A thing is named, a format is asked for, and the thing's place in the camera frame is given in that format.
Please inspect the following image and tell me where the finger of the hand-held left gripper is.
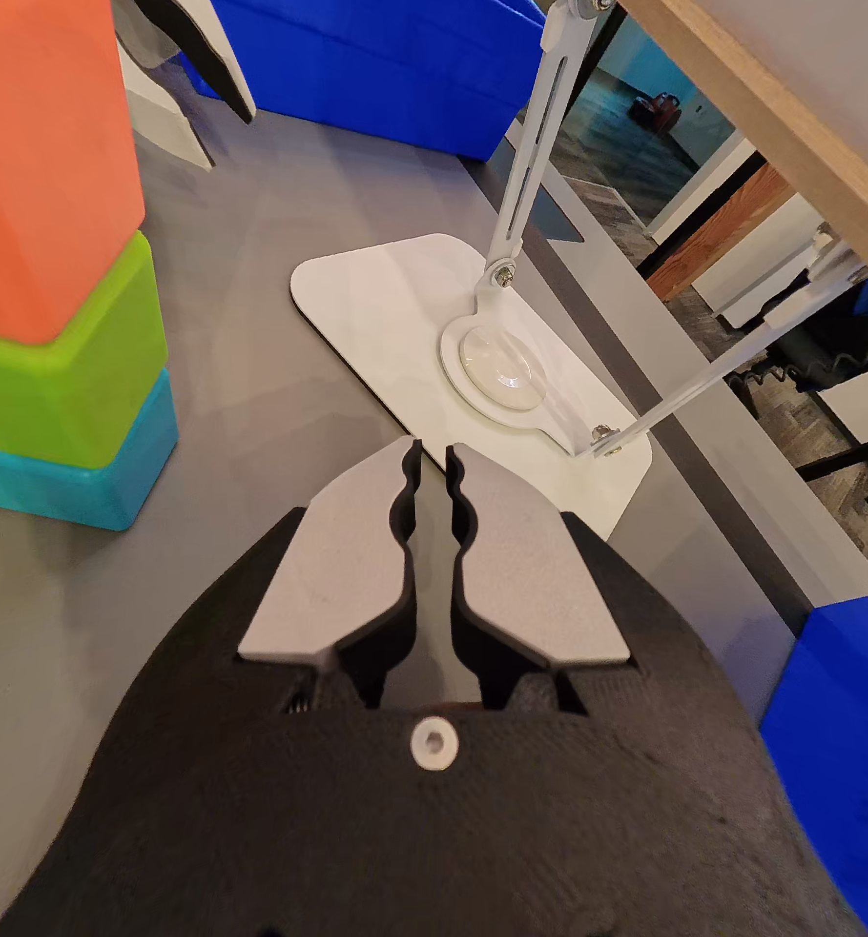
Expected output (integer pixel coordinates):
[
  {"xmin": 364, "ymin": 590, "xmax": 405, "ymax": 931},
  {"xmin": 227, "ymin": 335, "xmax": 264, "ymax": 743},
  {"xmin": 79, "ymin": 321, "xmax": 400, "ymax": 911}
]
[
  {"xmin": 132, "ymin": 0, "xmax": 258, "ymax": 125},
  {"xmin": 115, "ymin": 29, "xmax": 217, "ymax": 171}
]

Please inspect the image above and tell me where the wooden pillar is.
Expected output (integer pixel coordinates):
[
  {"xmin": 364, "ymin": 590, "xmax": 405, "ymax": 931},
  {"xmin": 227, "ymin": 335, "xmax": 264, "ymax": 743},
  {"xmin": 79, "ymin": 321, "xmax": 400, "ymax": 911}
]
[{"xmin": 646, "ymin": 163, "xmax": 797, "ymax": 303}]

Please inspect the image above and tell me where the white wooden book stand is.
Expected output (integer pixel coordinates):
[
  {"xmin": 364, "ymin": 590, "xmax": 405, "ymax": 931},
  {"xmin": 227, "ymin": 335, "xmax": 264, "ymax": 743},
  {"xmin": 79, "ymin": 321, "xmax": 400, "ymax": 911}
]
[{"xmin": 289, "ymin": 0, "xmax": 868, "ymax": 544}]

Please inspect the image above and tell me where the black office chair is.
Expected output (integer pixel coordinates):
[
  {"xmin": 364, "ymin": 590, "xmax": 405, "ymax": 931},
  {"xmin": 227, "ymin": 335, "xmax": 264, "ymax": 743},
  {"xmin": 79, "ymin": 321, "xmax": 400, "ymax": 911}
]
[{"xmin": 764, "ymin": 267, "xmax": 868, "ymax": 392}]

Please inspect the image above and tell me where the green cube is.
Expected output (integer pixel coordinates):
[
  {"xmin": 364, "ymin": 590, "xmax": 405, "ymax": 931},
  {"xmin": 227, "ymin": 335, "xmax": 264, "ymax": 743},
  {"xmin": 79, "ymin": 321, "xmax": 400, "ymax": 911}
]
[{"xmin": 0, "ymin": 230, "xmax": 170, "ymax": 471}]

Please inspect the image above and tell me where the blue plastic bin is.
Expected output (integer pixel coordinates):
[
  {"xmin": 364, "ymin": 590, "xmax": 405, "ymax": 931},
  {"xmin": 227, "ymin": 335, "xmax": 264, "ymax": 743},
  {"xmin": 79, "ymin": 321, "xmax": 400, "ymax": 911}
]
[
  {"xmin": 760, "ymin": 586, "xmax": 868, "ymax": 937},
  {"xmin": 184, "ymin": 0, "xmax": 546, "ymax": 163}
]

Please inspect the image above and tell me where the red object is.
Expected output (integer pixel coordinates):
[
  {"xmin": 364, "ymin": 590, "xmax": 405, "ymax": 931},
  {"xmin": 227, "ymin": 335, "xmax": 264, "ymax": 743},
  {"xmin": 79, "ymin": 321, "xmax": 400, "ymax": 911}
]
[{"xmin": 628, "ymin": 91, "xmax": 682, "ymax": 136}]

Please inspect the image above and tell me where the black coiled cable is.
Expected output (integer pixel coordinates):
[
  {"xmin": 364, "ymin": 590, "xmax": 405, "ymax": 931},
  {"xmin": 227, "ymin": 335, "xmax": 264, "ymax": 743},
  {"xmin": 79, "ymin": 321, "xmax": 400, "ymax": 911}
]
[{"xmin": 727, "ymin": 344, "xmax": 868, "ymax": 392}]

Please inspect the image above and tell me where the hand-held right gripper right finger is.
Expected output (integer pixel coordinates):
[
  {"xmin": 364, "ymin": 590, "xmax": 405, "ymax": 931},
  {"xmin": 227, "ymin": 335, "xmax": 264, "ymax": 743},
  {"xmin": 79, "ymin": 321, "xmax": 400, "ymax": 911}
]
[{"xmin": 445, "ymin": 443, "xmax": 633, "ymax": 711}]

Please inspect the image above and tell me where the light blue cube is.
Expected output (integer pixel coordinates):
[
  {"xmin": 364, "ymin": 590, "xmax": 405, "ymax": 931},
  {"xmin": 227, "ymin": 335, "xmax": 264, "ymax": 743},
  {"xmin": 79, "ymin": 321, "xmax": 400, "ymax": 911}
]
[{"xmin": 0, "ymin": 366, "xmax": 180, "ymax": 533}]

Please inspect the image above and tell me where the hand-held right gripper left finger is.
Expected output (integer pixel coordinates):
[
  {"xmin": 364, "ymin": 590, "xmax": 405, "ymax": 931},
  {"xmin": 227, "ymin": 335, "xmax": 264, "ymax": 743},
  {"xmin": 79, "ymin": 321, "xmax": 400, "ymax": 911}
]
[{"xmin": 238, "ymin": 435, "xmax": 424, "ymax": 710}]

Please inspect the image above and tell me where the orange cube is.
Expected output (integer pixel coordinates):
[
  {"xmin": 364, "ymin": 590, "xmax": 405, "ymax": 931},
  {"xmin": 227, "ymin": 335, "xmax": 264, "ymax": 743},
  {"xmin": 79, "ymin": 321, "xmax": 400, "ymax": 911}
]
[{"xmin": 0, "ymin": 0, "xmax": 147, "ymax": 346}]

